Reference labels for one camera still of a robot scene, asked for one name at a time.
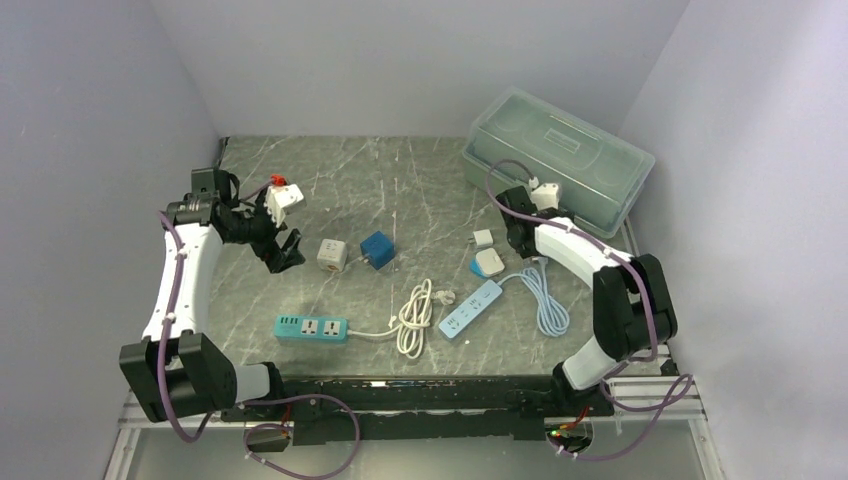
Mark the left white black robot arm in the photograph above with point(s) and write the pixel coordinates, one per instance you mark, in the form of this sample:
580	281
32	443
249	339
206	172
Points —
176	370

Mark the small white charger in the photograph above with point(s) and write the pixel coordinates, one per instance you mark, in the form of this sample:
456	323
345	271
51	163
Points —
482	239

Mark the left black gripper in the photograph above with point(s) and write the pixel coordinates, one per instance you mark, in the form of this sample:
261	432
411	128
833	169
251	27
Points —
288	254

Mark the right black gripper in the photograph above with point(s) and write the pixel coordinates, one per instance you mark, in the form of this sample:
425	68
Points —
528	252

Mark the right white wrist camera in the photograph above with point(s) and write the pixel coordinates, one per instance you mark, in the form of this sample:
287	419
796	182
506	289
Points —
545	195

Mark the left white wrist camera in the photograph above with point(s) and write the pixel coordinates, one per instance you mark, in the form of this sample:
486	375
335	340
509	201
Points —
281	197

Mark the light blue power strip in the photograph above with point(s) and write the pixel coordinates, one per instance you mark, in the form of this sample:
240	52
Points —
552	318

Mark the white cube socket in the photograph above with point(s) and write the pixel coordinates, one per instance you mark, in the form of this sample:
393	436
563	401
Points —
332	255

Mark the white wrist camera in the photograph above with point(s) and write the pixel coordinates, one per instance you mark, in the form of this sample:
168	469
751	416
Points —
281	197
545	195

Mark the blue cube adapter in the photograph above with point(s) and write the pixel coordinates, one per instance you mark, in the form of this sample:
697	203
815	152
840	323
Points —
378	250

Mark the teal power strip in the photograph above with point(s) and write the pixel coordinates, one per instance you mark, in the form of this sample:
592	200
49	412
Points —
407	327

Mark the black base frame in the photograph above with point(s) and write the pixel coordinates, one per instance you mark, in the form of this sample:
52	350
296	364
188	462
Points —
330	409

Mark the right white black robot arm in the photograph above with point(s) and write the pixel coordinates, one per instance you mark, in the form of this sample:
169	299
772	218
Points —
632	309

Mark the white blue charger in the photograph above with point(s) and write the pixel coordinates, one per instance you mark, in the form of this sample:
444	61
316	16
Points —
487	263

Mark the green plastic toolbox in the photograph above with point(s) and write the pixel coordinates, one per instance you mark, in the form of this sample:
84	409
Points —
600	175

